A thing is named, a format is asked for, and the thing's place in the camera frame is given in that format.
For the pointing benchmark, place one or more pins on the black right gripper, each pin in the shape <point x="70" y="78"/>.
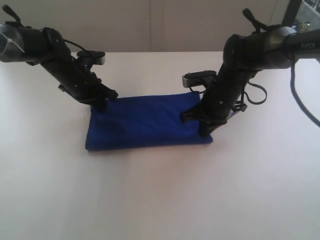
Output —
<point x="224" y="92"/>

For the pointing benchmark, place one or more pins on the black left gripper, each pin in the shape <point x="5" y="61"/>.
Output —
<point x="75" y="79"/>

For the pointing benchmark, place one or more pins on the blue cloth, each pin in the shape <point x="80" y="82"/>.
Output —
<point x="144" y="121"/>

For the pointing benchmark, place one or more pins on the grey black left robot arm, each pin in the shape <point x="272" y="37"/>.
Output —
<point x="47" y="47"/>

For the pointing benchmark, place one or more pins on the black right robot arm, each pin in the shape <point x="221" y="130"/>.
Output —
<point x="278" y="48"/>

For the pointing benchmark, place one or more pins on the green tree outside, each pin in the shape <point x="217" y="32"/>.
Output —
<point x="302" y="27"/>

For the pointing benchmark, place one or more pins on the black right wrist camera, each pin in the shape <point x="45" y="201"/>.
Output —
<point x="200" y="78"/>

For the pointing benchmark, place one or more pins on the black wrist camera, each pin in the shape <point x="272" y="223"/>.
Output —
<point x="90" y="58"/>
<point x="200" y="78"/>

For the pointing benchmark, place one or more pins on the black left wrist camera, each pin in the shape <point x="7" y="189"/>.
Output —
<point x="90" y="58"/>

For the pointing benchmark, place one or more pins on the black window frame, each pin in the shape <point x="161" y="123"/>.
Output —
<point x="291" y="13"/>

